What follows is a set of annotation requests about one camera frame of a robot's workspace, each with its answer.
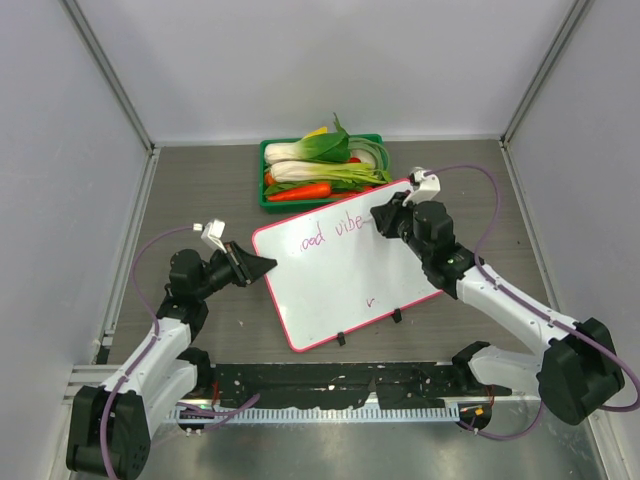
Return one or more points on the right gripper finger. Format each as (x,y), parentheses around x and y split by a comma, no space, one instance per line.
(400,200)
(384,218)

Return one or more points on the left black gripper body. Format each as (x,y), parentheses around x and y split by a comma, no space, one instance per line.
(222,272)

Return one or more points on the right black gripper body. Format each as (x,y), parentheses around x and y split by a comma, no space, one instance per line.
(405,217)

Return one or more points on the pink framed whiteboard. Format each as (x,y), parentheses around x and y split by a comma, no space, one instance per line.
(335,274)

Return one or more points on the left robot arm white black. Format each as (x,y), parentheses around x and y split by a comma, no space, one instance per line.
(112,424)

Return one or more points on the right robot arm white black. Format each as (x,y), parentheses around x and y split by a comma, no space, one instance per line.
(571,366)

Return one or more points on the red chili pepper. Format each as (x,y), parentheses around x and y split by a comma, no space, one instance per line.
(359,191)

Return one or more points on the green long beans bundle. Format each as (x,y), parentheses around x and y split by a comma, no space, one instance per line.
(358,142)

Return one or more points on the white onion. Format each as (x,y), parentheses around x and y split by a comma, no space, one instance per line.
(367,156)

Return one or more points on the green plastic tray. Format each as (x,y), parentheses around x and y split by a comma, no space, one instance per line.
(338,187)

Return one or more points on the orange carrot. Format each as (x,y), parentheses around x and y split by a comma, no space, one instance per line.
(313,191)

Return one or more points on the upper bok choy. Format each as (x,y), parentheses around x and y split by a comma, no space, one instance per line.
(330,148)

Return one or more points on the green leaf spinach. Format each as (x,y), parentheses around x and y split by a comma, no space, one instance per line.
(277,188)

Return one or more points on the lower celery bok choy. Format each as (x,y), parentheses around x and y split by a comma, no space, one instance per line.
(357,173)

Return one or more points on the yellow pepper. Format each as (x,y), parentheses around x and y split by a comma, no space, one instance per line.
(318,132)

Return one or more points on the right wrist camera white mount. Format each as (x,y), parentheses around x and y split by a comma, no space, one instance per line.
(425,186)

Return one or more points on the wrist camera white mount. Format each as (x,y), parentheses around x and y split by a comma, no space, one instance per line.
(211,233)
(425,186)

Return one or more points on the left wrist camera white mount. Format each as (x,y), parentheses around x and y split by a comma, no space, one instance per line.
(211,233)

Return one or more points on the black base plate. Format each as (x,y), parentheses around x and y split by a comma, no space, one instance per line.
(339,386)

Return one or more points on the white slotted cable duct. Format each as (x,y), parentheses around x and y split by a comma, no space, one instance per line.
(369,413)

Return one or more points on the right aluminium frame post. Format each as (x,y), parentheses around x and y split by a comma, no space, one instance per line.
(571,22)

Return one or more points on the aluminium frame post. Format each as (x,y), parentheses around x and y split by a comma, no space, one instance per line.
(90,40)
(571,22)

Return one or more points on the left aluminium frame post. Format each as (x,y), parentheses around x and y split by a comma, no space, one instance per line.
(90,40)

